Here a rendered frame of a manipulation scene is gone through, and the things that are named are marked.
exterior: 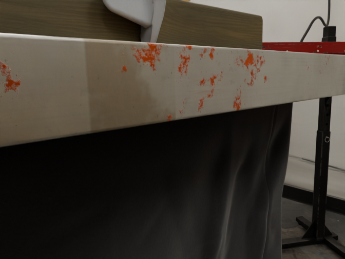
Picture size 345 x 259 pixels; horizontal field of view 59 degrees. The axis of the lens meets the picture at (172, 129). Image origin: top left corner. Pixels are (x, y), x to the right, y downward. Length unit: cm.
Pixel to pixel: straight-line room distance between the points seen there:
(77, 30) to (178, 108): 14
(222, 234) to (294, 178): 220
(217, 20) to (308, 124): 208
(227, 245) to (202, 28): 26
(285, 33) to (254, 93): 230
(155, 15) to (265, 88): 12
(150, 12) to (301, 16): 221
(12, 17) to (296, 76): 21
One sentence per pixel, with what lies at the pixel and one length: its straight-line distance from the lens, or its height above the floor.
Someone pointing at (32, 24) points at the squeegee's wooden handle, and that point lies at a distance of 26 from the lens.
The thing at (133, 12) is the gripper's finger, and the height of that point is 103.
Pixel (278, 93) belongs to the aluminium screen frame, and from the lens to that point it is 23.
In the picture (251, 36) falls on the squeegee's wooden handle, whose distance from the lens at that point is 44.
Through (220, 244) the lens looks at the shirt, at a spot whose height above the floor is 78.
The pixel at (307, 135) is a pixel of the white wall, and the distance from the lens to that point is 244.
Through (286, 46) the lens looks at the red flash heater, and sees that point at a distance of 143.
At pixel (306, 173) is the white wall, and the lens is 251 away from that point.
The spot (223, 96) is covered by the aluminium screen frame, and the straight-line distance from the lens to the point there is 18.
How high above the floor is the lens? 97
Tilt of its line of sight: 10 degrees down
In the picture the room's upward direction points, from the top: 2 degrees counter-clockwise
